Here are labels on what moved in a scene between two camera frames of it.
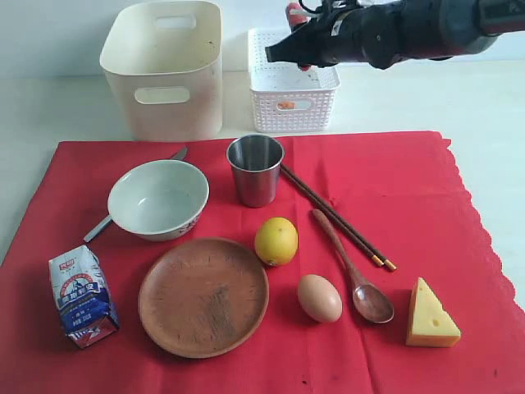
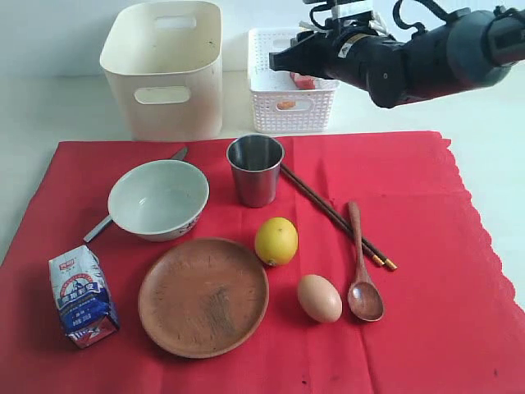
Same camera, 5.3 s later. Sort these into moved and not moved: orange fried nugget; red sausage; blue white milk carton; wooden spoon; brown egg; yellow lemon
Moved: red sausage; wooden spoon
Not moved: blue white milk carton; brown egg; yellow lemon; orange fried nugget
